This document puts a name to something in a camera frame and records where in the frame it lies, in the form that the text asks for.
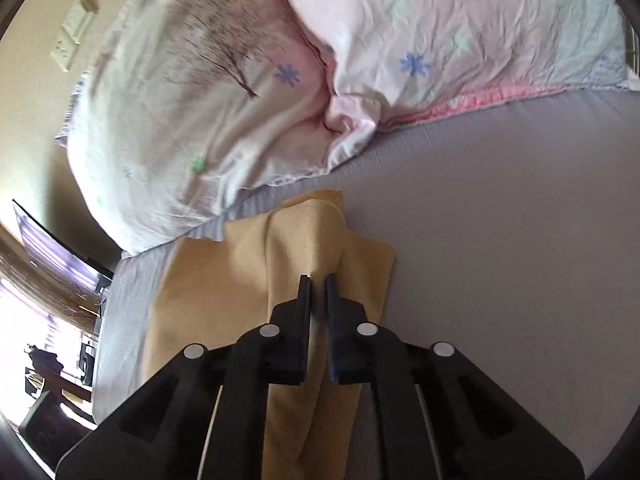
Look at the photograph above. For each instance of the grey bed sheet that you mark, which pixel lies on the grey bed sheet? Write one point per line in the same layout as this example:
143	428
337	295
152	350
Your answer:
500	220

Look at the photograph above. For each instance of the pink floral quilt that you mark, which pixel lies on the pink floral quilt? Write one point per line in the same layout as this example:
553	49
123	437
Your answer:
450	40

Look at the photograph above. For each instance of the flat screen television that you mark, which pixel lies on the flat screen television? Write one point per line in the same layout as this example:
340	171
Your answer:
55	255

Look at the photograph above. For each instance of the white wall switch panel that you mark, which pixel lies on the white wall switch panel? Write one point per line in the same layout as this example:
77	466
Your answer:
75	30

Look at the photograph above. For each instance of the yellow cloth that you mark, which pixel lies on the yellow cloth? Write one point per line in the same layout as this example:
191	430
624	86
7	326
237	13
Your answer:
225	280

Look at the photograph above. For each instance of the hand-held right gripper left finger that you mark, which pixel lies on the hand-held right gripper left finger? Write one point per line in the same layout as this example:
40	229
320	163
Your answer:
304	305

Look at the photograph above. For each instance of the white tree-print pillow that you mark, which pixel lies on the white tree-print pillow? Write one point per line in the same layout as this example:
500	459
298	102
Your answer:
165	125

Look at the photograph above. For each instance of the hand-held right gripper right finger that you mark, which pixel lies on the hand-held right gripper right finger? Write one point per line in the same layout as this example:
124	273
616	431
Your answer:
334	310

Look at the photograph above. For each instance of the dark wooden furniture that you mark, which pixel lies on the dark wooden furniture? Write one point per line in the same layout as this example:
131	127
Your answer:
45	390

